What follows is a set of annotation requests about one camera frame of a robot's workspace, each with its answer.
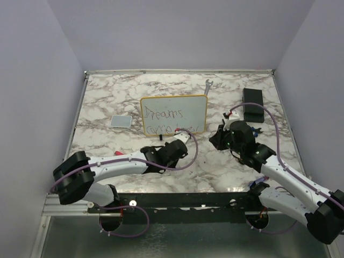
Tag blue handled pliers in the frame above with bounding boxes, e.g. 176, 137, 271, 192
251, 127, 263, 138

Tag small white grey eraser pad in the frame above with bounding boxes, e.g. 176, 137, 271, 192
110, 115, 132, 128

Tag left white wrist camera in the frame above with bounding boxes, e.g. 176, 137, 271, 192
173, 129, 191, 145

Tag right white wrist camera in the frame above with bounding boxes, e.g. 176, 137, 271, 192
223, 111, 241, 131

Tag silver wrench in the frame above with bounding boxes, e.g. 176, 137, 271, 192
204, 79, 213, 96

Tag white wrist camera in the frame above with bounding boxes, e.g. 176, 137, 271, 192
173, 129, 191, 145
223, 111, 241, 131

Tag blue red marker pen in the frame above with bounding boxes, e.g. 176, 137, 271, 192
248, 176, 269, 188

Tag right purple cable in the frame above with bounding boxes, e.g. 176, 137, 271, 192
224, 102, 344, 234

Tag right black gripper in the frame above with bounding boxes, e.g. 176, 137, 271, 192
211, 123, 244, 154

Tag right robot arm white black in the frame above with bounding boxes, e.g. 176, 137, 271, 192
209, 120, 343, 245

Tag black rectangular box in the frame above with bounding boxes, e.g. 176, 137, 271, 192
242, 88, 264, 123

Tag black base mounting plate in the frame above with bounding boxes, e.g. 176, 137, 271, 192
87, 192, 280, 224

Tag aluminium table frame rail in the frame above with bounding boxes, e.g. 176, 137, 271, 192
33, 71, 337, 257

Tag yellow framed whiteboard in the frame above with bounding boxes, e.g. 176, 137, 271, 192
140, 95, 208, 137

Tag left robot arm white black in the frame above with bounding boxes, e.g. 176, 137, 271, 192
53, 139, 188, 212

